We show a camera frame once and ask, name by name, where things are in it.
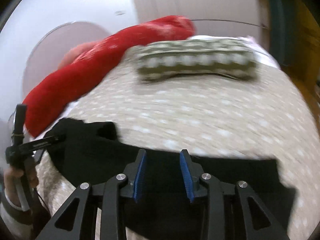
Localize black pants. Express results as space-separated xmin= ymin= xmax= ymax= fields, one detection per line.
xmin=47 ymin=118 xmax=296 ymax=239

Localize person's left hand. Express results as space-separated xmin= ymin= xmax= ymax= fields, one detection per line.
xmin=4 ymin=166 xmax=39 ymax=207

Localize beige dotted bedspread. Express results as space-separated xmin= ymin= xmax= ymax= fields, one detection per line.
xmin=35 ymin=35 xmax=318 ymax=240

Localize white bed headboard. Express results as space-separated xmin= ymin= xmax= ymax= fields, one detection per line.
xmin=22 ymin=22 xmax=111 ymax=98

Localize red bolster pillow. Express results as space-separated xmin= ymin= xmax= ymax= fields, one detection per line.
xmin=23 ymin=15 xmax=195 ymax=138

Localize green dotted pillow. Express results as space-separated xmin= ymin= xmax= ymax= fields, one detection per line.
xmin=134 ymin=38 xmax=257 ymax=81

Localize teal wooden door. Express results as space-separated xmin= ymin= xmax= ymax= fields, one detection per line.
xmin=268 ymin=0 xmax=292 ymax=65

